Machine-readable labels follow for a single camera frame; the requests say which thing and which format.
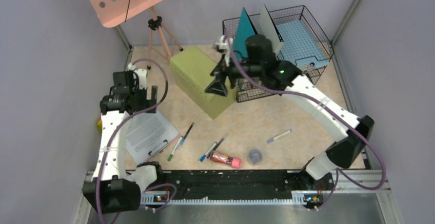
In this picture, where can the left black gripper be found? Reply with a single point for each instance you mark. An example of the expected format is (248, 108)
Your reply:
(146, 103)

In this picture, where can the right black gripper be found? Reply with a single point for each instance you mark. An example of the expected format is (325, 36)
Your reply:
(217, 86)

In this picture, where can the green rectangular box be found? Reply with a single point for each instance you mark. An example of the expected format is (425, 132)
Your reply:
(191, 70)

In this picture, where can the printed paper clipboard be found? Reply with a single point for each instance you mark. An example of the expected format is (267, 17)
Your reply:
(148, 134)

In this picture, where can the teal folder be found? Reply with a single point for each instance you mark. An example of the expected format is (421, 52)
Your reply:
(244, 30)

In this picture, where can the white blue marker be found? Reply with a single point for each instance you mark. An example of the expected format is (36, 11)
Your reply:
(278, 136)

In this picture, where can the grey white folder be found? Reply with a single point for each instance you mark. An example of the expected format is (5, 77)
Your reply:
(268, 28)

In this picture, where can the light blue clipboard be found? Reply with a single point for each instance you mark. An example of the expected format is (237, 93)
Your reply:
(300, 47)

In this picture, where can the black wire desk organizer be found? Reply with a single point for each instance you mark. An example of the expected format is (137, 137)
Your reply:
(246, 91)

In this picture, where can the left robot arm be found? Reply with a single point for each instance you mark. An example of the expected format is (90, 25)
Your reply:
(111, 188)

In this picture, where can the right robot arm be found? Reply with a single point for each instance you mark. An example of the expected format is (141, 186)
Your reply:
(282, 77)

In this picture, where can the black pen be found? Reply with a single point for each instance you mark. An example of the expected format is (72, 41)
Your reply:
(186, 134)

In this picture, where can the yellow green block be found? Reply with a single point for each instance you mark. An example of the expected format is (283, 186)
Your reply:
(99, 126)

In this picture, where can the pink capped pencil tube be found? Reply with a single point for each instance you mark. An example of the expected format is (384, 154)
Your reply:
(234, 162)

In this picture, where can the green capped marker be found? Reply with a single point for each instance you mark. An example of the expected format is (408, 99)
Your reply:
(174, 149)

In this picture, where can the blue capped marker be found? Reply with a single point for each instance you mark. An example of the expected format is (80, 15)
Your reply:
(208, 152)

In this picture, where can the clear round container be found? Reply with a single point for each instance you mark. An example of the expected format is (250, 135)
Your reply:
(254, 157)

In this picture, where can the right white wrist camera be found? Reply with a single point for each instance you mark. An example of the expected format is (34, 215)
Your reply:
(222, 44)

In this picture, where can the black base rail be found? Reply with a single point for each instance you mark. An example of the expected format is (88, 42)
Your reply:
(236, 187)

